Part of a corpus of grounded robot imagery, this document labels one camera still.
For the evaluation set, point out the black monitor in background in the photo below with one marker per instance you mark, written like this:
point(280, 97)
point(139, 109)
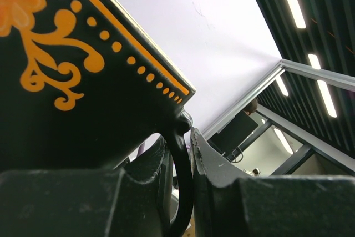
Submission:
point(229, 141)

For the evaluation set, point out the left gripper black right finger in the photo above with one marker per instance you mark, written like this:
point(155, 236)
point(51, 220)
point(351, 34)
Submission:
point(229, 202)

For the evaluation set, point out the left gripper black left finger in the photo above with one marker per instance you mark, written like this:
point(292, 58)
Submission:
point(133, 200)

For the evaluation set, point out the aluminium frame post right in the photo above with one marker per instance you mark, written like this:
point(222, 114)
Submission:
point(332, 78)

